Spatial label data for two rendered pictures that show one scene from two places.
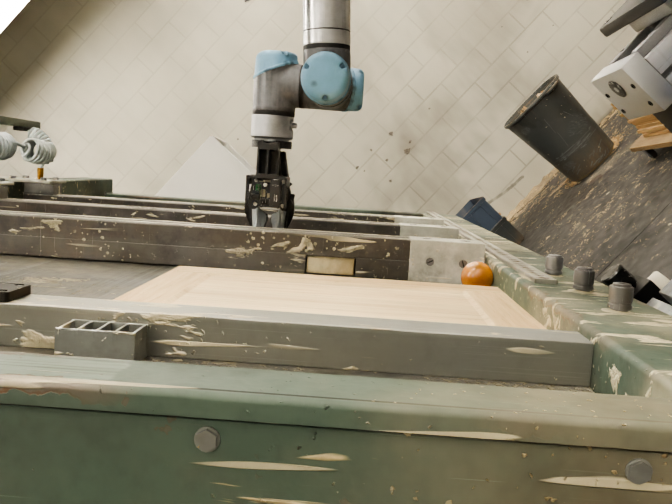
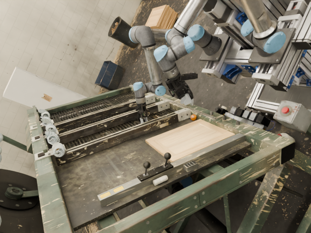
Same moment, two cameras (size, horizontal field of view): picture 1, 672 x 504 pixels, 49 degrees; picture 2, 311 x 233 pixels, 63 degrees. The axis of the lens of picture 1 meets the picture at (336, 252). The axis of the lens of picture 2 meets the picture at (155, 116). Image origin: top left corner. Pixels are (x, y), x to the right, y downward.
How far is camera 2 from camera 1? 1.13 m
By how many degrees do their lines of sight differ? 30
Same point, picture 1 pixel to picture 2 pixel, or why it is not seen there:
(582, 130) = not seen: hidden behind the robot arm
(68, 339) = (189, 168)
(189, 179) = (14, 85)
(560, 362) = (242, 139)
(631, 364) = (256, 139)
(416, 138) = (77, 44)
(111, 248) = (120, 140)
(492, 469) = (263, 162)
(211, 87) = not seen: outside the picture
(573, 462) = (269, 158)
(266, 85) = (139, 92)
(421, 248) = (179, 114)
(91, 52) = not seen: outside the picture
